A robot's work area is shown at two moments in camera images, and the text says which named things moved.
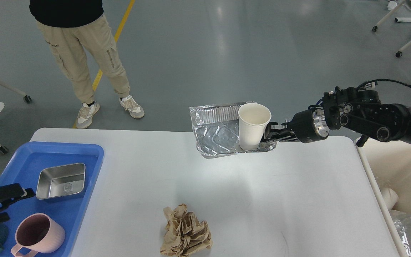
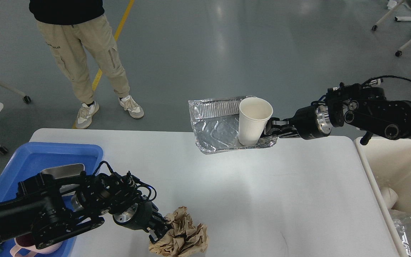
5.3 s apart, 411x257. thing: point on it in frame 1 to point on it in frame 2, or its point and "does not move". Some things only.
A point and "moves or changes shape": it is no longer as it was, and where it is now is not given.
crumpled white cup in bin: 390,197 does not move
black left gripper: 7,193 to 141,216
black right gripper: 307,126 does not move
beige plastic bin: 405,166 does not move
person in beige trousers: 61,21 does not move
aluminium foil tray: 217,129 moves or changes shape
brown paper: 185,235 moves or changes shape
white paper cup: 253,118 moves or changes shape
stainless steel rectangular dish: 61,180 does not move
